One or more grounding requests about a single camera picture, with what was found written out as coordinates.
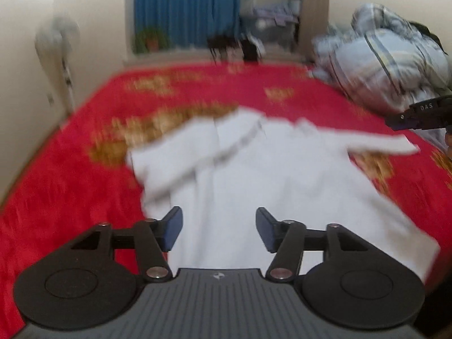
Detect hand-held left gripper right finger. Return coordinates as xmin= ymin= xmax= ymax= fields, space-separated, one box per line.
xmin=256 ymin=207 xmax=368 ymax=283

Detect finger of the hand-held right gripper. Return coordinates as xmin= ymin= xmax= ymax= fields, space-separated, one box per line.
xmin=385 ymin=111 xmax=424 ymax=131

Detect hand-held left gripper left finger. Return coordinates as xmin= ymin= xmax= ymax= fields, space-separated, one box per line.
xmin=71 ymin=207 xmax=184 ymax=283

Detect white garment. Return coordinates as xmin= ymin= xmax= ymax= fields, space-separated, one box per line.
xmin=125 ymin=108 xmax=440 ymax=283

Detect pale blue plaid quilt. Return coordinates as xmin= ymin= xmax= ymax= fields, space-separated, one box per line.
xmin=311 ymin=3 xmax=452 ymax=149

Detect dark cloth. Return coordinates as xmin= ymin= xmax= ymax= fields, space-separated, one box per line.
xmin=410 ymin=21 xmax=451 ymax=56

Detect red floral blanket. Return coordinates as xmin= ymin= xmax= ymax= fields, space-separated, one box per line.
xmin=0 ymin=60 xmax=452 ymax=339

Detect wooden wardrobe panel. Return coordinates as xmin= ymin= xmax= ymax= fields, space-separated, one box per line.
xmin=299 ymin=0 xmax=331 ymax=60

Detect clear plastic storage box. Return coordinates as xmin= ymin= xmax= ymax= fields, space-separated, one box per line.
xmin=240 ymin=0 xmax=302 ymax=19

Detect dark chair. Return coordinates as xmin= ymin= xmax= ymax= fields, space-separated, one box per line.
xmin=208 ymin=33 xmax=266 ymax=65

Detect potted green plant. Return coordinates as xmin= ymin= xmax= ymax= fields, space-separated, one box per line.
xmin=132 ymin=26 xmax=171 ymax=54

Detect blue curtain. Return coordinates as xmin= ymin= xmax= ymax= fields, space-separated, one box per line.
xmin=133 ymin=0 xmax=271 ymax=52

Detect white standing fan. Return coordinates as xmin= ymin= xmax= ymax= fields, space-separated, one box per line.
xmin=34 ymin=16 xmax=80 ymax=111

